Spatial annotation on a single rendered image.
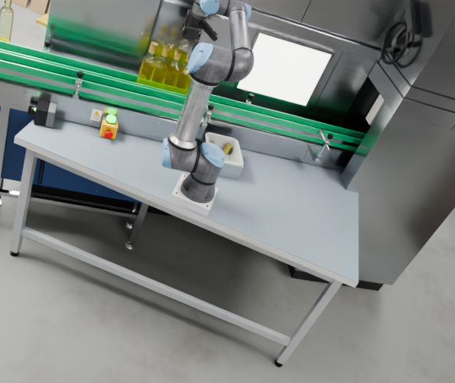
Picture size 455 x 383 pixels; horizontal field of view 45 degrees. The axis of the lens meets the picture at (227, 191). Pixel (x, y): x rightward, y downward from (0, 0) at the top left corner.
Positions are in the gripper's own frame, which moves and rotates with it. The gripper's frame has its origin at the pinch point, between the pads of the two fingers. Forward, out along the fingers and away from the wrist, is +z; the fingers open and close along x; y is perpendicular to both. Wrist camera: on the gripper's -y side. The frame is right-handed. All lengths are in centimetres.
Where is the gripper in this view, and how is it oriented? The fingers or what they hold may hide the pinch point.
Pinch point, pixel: (190, 55)
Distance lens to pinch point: 259.9
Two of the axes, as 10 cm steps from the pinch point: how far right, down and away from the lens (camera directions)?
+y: -9.3, -1.9, -3.1
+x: 1.2, 6.4, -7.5
